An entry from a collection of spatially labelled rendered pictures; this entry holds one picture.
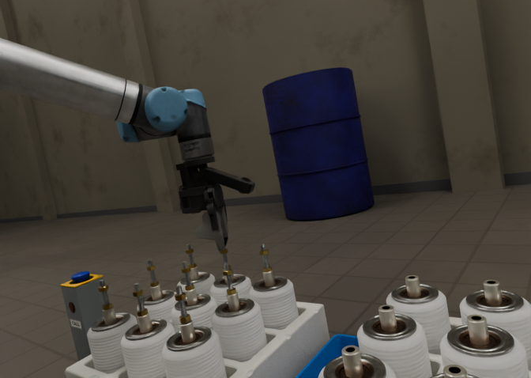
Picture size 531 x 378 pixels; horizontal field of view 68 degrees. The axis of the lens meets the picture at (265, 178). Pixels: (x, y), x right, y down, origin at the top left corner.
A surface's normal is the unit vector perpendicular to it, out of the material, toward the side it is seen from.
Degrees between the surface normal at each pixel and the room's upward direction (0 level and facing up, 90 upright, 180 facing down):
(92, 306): 90
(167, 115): 89
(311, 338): 90
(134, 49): 90
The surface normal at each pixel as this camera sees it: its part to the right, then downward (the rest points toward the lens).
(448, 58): -0.61, 0.18
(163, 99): 0.49, -0.02
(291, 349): 0.79, -0.11
